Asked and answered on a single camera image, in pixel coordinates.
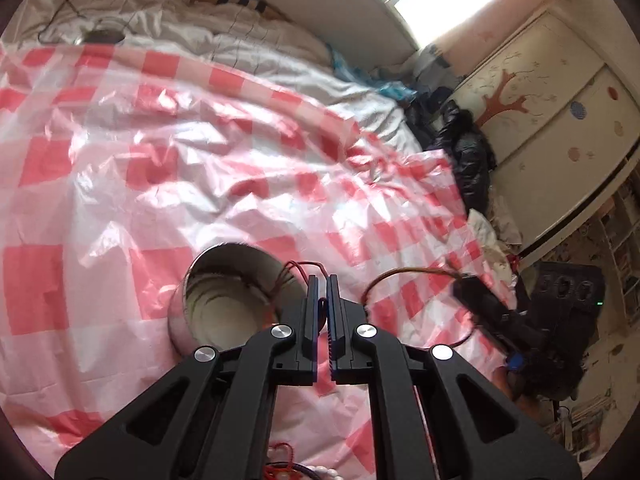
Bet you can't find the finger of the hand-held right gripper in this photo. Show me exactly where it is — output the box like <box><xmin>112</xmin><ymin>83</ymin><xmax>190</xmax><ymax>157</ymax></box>
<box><xmin>452</xmin><ymin>276</ymin><xmax>528</xmax><ymax>346</ymax></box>

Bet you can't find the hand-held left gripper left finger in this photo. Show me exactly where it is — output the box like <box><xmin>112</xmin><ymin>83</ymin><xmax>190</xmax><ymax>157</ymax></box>
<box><xmin>54</xmin><ymin>275</ymin><xmax>321</xmax><ymax>480</ymax></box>

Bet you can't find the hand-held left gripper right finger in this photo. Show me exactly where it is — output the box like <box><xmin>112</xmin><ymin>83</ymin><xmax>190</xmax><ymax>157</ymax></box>
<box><xmin>326</xmin><ymin>275</ymin><xmax>583</xmax><ymax>480</ymax></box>

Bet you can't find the red string bracelet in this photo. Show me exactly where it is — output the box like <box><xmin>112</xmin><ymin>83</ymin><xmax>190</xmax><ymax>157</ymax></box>
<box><xmin>272</xmin><ymin>260</ymin><xmax>331</xmax><ymax>313</ymax></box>

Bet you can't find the brown cord bracelet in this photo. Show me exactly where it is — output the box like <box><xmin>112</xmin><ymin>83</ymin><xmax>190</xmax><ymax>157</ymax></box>
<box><xmin>361</xmin><ymin>266</ymin><xmax>481</xmax><ymax>347</ymax></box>

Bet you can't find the round steel bowl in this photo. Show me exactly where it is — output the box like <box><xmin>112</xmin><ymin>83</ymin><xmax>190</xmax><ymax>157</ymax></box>
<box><xmin>167</xmin><ymin>243</ymin><xmax>306</xmax><ymax>356</ymax></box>

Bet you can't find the white pearl bracelet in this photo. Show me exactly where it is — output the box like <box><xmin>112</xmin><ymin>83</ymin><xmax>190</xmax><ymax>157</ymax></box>
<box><xmin>270</xmin><ymin>465</ymin><xmax>342</xmax><ymax>480</ymax></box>

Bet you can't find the crumpled white cloth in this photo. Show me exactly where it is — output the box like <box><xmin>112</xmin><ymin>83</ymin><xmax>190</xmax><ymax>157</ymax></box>
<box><xmin>467</xmin><ymin>207</ymin><xmax>521</xmax><ymax>286</ymax></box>

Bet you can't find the cluttered shelf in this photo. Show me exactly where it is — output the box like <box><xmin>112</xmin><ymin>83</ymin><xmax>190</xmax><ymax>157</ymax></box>
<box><xmin>597</xmin><ymin>180</ymin><xmax>640</xmax><ymax>311</ymax></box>

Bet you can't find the pile of black clothes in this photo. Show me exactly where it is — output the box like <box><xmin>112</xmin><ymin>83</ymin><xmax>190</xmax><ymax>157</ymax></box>
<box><xmin>405</xmin><ymin>85</ymin><xmax>498</xmax><ymax>211</ymax></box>

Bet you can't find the cream wardrobe with tree print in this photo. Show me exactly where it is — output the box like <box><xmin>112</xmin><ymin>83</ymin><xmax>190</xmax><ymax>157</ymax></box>
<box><xmin>452</xmin><ymin>10</ymin><xmax>640</xmax><ymax>256</ymax></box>

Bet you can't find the red checked plastic sheet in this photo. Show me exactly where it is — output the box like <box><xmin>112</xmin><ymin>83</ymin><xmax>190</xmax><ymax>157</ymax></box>
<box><xmin>0</xmin><ymin>42</ymin><xmax>521</xmax><ymax>480</ymax></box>

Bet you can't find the blue plastic bag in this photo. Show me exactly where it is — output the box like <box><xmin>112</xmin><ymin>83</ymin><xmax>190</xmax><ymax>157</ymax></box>
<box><xmin>327</xmin><ymin>42</ymin><xmax>416</xmax><ymax>103</ymax></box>

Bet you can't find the white bed quilt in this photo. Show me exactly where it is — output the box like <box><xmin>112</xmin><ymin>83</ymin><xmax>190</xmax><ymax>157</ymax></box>
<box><xmin>0</xmin><ymin>0</ymin><xmax>426</xmax><ymax>161</ymax></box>

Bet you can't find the red knot bracelet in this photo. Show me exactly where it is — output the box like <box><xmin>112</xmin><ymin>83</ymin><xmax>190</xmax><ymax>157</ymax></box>
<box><xmin>265</xmin><ymin>441</ymin><xmax>297</xmax><ymax>480</ymax></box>

